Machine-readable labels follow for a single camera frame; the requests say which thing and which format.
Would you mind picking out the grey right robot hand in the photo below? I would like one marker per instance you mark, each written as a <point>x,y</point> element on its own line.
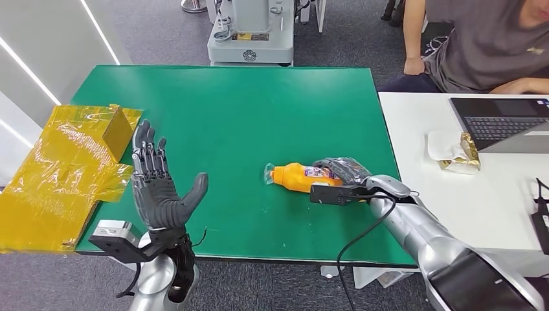
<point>347,169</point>

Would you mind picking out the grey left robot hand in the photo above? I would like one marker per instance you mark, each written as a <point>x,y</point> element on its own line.
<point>156,199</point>

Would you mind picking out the orange plastic bottle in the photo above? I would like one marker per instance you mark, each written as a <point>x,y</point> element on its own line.
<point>291,176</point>

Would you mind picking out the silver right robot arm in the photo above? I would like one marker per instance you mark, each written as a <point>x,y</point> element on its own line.
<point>411,227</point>

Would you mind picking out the white robot base machine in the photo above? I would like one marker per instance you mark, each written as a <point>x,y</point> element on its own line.
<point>251,47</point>

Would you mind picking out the yellow taped cardboard box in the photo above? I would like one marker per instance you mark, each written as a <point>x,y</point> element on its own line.
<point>56,180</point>

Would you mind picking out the green top table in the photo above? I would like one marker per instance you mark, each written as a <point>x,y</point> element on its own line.
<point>257,120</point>

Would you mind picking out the gold tissue pack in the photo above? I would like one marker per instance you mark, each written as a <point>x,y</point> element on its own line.
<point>450,148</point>

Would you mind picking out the white desk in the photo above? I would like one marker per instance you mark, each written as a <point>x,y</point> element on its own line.
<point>472,206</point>

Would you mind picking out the dark grey laptop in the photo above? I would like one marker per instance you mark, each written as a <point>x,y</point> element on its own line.
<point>493,124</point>

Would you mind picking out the white furniture leg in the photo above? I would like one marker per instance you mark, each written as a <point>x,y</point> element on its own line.
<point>319,13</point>

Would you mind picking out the black chair legs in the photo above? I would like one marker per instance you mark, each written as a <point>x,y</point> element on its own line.
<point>392,10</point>

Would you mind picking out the person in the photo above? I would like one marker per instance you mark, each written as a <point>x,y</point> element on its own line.
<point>484,47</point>

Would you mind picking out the chrome stand base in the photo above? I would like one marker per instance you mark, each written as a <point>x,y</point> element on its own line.
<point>194,6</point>

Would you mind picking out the black power adapter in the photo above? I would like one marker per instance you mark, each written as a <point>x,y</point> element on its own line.
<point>542,223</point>

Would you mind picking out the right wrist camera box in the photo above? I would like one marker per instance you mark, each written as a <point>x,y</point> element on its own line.
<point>326,194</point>

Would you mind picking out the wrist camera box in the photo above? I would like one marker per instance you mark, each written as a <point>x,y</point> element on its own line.
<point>326,194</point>
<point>113,240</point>

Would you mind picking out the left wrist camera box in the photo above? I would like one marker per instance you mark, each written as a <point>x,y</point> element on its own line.
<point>113,240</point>

